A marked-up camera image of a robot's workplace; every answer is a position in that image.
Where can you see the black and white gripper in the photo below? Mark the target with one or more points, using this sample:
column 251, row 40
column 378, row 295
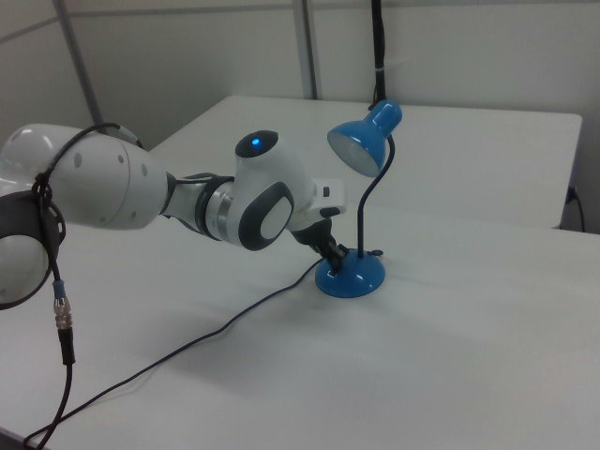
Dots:
column 328, row 197

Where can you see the blue gooseneck desk lamp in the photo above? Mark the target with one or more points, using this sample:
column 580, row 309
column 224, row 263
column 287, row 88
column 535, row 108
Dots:
column 351, row 279

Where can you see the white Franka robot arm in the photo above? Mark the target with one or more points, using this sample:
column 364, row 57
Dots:
column 94, row 187

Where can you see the black camera stand pole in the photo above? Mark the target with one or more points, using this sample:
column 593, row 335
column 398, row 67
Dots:
column 379, row 47

